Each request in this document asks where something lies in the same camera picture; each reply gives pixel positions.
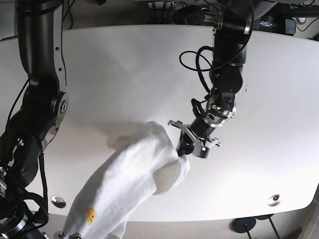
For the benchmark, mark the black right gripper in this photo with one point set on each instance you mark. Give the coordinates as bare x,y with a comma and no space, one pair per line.
63,235

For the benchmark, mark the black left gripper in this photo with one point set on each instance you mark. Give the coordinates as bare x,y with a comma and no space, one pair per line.
196,133

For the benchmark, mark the white printed T-shirt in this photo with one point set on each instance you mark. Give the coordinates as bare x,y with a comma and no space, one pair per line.
144,164

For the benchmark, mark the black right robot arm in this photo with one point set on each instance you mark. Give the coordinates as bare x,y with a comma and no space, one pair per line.
28,132

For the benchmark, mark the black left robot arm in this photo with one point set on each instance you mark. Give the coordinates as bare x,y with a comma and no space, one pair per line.
231,37

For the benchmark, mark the left silver table grommet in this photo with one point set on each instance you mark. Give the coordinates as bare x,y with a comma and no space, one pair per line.
58,202

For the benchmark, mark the silver table grommet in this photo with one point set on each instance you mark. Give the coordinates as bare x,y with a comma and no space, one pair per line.
58,202
274,200

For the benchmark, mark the black round stand base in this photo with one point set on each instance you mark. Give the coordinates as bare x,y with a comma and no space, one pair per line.
243,225

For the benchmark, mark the right silver table grommet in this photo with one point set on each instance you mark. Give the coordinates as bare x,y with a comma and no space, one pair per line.
274,200

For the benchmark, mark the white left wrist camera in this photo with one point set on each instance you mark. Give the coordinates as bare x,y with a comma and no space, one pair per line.
200,151

